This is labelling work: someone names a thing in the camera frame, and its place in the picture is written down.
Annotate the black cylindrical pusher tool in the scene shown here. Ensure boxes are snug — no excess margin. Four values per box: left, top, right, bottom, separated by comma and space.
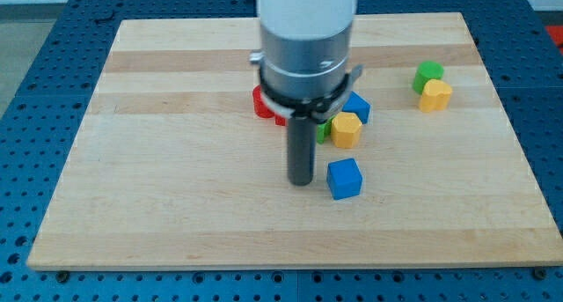
287, 117, 317, 186

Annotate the green cylinder block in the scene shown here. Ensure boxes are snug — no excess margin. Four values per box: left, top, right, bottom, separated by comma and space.
412, 61, 444, 95

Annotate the black cable clamp ring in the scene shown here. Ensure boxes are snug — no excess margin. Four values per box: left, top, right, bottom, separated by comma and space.
258, 64, 364, 125

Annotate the red round block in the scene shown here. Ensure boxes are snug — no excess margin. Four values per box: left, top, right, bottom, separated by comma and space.
252, 85, 287, 126

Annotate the green block near tool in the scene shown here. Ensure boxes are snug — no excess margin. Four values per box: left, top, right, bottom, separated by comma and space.
316, 117, 333, 144

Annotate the yellow heart block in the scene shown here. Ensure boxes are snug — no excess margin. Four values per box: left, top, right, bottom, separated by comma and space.
419, 79, 453, 113

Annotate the blue block behind arm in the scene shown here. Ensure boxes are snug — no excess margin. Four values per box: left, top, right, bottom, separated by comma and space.
342, 92, 371, 124

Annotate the yellow hexagon block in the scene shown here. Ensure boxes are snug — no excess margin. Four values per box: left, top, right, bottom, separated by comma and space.
331, 112, 362, 149

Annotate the blue wooden cube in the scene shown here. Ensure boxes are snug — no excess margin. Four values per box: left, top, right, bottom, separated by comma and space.
326, 158, 363, 200

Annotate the light wooden board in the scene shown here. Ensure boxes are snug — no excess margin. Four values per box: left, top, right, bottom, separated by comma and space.
27, 12, 562, 271

